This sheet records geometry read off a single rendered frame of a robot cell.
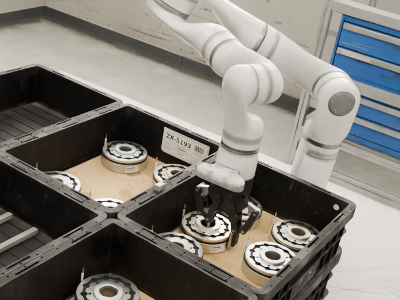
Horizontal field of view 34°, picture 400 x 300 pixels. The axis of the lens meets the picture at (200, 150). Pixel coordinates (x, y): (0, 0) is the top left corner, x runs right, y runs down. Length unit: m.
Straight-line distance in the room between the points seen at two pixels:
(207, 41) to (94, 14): 3.83
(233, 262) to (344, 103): 0.44
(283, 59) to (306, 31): 2.72
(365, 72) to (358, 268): 1.66
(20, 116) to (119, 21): 3.22
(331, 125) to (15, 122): 0.75
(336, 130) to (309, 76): 0.13
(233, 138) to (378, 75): 2.00
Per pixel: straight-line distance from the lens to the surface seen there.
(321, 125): 1.48
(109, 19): 4.93
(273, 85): 1.13
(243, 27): 1.36
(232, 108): 1.12
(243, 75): 1.10
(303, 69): 1.47
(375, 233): 1.74
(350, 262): 1.60
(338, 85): 1.45
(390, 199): 3.25
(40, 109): 1.75
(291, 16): 4.15
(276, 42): 1.39
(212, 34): 1.20
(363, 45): 3.10
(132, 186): 1.44
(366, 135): 3.19
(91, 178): 1.45
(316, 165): 1.53
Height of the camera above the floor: 1.55
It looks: 26 degrees down
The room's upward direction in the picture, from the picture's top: 10 degrees clockwise
